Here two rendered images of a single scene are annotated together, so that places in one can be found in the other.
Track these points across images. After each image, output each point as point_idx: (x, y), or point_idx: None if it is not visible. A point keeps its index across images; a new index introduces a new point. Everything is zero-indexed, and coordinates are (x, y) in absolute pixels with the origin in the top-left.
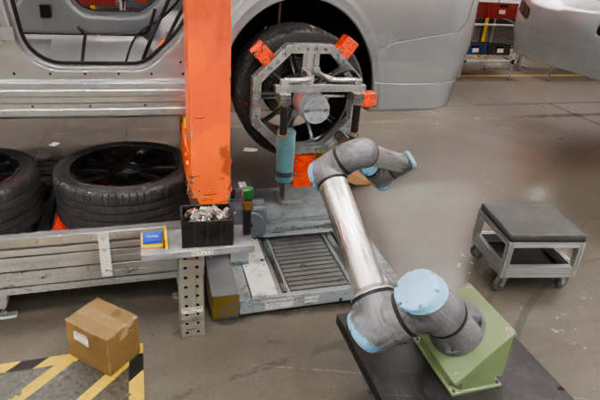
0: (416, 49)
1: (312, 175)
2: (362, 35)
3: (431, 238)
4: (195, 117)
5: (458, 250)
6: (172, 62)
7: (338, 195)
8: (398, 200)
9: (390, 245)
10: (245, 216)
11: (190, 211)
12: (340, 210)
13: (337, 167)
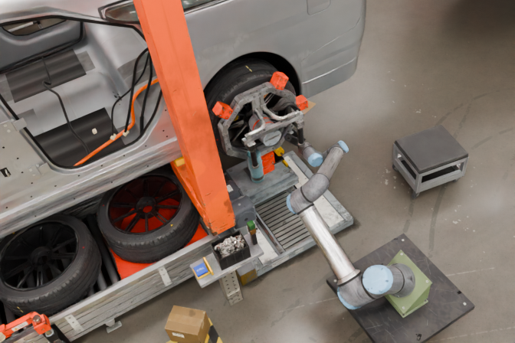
0: (327, 50)
1: (290, 208)
2: (287, 60)
3: (362, 161)
4: (205, 195)
5: (383, 167)
6: (158, 132)
7: (313, 221)
8: (329, 125)
9: (336, 178)
10: (253, 236)
11: (219, 247)
12: (316, 231)
13: (306, 202)
